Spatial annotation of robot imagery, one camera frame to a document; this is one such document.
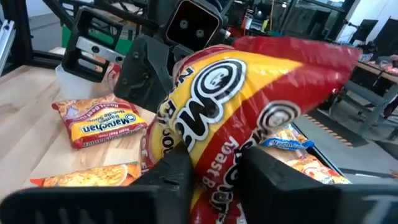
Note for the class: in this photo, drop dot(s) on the black monitor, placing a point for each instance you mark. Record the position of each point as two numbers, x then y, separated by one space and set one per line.
363 31
387 34

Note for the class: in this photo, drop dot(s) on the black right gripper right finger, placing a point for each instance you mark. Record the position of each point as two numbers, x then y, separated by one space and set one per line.
311 205

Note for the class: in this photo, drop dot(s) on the black hazard-striped floor mat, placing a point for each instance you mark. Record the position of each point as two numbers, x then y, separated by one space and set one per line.
329 124

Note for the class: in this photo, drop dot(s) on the blue ramen pack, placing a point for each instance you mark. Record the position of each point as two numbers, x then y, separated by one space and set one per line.
289 141
314 168

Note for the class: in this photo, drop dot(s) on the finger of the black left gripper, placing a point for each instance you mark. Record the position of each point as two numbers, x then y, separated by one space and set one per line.
93 17
143 74

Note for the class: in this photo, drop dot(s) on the silver aluminium extrusion bar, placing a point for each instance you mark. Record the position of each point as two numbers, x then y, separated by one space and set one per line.
7 40

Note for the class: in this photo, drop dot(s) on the wooden workbench with grey legs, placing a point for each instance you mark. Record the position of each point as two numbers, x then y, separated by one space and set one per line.
367 95

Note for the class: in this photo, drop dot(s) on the black aluminium rig frame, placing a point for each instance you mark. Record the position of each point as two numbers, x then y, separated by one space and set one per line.
18 31

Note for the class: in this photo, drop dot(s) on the red beef ramen pack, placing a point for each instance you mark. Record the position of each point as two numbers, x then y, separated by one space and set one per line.
248 93
112 76
99 124

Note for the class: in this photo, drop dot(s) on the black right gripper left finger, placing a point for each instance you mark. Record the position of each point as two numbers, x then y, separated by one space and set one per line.
93 205

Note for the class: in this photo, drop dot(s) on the orange chicken ramen pack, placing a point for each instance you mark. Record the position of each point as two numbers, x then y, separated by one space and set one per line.
93 175

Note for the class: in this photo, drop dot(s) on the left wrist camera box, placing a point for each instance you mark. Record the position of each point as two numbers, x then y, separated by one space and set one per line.
192 25

